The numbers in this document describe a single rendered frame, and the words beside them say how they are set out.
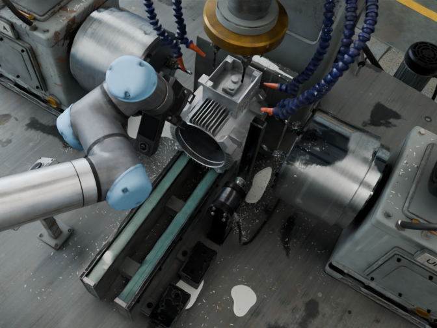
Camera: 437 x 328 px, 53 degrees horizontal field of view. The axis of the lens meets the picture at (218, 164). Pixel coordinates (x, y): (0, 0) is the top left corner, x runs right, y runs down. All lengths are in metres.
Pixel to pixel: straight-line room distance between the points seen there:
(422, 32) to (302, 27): 2.25
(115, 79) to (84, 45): 0.45
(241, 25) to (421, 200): 0.52
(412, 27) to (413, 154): 2.35
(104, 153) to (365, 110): 1.08
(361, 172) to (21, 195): 0.68
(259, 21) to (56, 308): 0.84
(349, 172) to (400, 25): 2.41
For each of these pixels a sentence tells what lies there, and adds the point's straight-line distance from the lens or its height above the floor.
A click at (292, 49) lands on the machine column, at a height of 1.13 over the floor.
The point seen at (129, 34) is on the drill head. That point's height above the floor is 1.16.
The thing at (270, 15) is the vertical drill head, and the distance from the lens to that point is 0.94.
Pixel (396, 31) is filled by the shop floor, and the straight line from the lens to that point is 3.28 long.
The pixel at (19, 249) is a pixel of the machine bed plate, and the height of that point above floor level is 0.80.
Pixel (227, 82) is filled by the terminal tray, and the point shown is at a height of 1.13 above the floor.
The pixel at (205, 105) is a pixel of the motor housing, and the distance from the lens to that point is 1.08.
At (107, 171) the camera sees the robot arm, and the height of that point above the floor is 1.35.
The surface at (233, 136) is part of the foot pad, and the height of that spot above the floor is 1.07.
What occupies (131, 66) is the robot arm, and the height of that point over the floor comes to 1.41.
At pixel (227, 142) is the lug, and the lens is 1.05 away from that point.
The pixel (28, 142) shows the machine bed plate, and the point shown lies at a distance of 1.44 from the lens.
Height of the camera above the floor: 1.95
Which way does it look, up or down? 59 degrees down
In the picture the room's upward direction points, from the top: 10 degrees clockwise
